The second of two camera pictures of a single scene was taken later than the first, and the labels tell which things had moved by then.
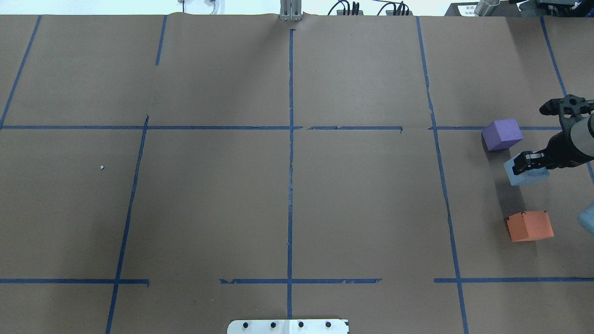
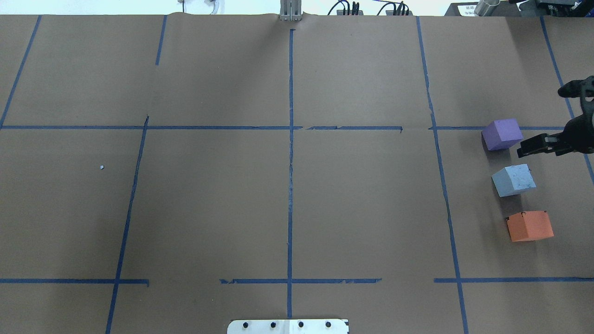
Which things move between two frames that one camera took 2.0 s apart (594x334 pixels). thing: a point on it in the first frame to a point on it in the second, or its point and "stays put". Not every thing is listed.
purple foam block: (501, 134) stays put
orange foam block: (529, 225) stays put
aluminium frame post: (290, 10) stays put
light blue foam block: (529, 177) to (511, 180)
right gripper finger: (528, 160) to (542, 143)
